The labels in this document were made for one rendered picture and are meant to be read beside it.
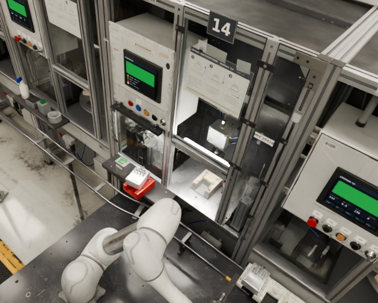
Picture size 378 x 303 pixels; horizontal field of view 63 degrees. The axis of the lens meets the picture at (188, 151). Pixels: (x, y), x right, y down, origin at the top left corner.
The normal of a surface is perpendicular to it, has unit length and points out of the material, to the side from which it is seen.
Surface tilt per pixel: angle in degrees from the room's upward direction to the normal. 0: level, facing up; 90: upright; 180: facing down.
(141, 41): 90
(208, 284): 0
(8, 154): 0
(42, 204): 0
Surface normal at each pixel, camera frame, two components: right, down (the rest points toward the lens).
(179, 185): 0.11, -0.72
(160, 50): -0.61, 0.50
